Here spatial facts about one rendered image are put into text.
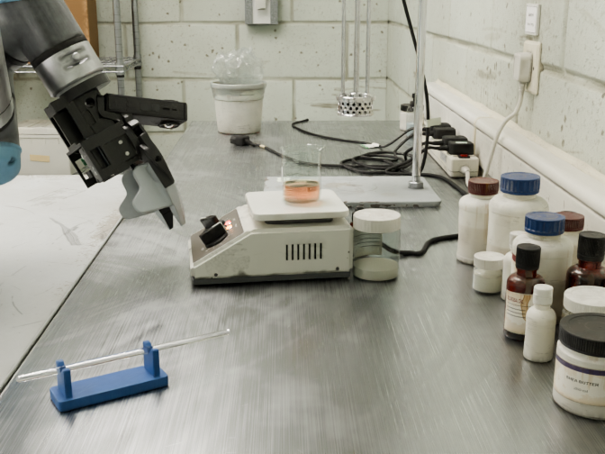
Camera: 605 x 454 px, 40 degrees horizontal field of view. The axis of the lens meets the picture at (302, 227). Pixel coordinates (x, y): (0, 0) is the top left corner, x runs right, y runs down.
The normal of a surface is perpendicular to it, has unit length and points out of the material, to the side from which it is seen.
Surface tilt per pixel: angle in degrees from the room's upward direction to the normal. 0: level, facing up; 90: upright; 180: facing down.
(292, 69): 90
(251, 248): 90
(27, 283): 0
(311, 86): 90
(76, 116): 70
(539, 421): 0
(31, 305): 0
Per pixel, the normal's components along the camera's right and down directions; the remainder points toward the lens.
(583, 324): 0.00, -0.96
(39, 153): -0.07, 0.31
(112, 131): 0.48, -0.11
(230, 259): 0.15, 0.27
